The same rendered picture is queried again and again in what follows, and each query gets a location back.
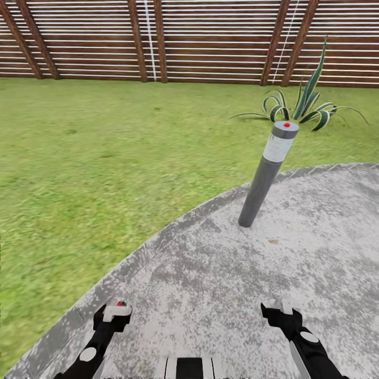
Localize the robot trunk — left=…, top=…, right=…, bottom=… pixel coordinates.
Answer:
left=154, top=357, right=225, bottom=379

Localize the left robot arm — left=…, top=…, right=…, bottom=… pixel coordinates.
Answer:
left=54, top=304, right=132, bottom=379

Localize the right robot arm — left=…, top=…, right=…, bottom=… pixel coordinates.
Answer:
left=261, top=298, right=349, bottom=379

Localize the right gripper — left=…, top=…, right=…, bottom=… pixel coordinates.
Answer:
left=261, top=304, right=303, bottom=334

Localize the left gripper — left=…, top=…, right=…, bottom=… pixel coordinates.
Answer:
left=93, top=305, right=130, bottom=339

